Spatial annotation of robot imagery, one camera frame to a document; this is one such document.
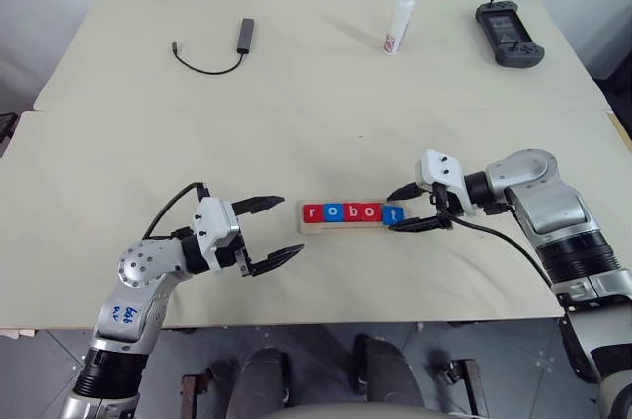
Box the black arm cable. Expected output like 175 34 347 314
141 182 212 242
443 201 570 314

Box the white plastic bottle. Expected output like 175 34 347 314
380 0 418 57

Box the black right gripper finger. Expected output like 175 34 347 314
386 183 429 203
388 215 453 234

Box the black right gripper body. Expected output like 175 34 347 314
427 183 453 229

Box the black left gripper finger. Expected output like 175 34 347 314
246 243 306 278
231 195 286 216

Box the rusty metal table bracket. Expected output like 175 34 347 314
442 359 489 416
179 373 209 419

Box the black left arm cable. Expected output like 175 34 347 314
141 182 212 242

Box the light wooden letter tray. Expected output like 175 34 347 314
297 200 436 235

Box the dark rounded shape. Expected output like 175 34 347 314
238 346 291 409

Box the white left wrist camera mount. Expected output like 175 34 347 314
191 197 242 273

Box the black handheld controller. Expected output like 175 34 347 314
474 0 546 67

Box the dark grey usb hub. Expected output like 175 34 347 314
235 18 256 55

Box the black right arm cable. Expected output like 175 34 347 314
443 201 570 314

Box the black usb hub cable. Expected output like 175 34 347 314
171 41 246 76

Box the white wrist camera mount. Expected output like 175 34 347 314
191 197 242 273
413 148 479 218

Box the dark object beside table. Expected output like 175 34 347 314
0 111 18 154

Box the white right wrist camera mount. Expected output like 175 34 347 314
413 148 479 218

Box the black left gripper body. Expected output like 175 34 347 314
216 233 253 277

